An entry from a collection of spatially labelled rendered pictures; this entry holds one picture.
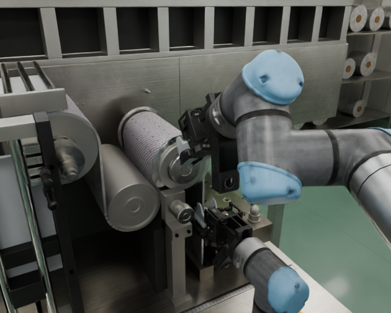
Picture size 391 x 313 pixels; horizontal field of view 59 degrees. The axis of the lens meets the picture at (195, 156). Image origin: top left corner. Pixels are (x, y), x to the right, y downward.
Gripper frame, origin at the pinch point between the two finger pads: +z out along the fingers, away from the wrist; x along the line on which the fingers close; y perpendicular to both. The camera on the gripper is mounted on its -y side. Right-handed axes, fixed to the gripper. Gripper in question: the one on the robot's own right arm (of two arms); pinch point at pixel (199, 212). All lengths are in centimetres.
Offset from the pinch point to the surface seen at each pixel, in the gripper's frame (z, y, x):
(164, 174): -3.4, 15.3, 10.8
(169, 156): -3.4, 19.4, 9.4
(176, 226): -8.6, 4.6, 10.6
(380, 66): 254, -36, -444
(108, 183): 2.7, 12.9, 21.9
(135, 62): 30.1, 34.2, 4.4
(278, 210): 46, -49, -73
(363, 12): 216, 38, -334
